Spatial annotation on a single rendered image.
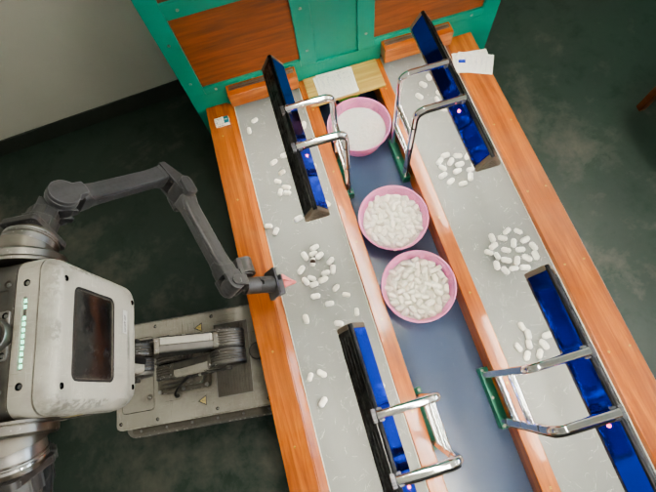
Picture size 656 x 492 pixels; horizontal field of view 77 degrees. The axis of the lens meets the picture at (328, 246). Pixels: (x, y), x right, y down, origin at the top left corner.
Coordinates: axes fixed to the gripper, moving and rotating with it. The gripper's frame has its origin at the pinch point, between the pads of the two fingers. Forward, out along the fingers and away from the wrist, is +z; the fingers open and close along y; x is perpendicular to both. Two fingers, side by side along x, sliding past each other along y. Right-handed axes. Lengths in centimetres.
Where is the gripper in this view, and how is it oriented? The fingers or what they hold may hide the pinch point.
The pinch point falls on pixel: (293, 282)
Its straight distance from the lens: 149.4
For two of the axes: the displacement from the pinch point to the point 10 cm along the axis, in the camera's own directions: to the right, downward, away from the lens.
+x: -5.8, 4.3, 7.0
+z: 7.7, 0.0, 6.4
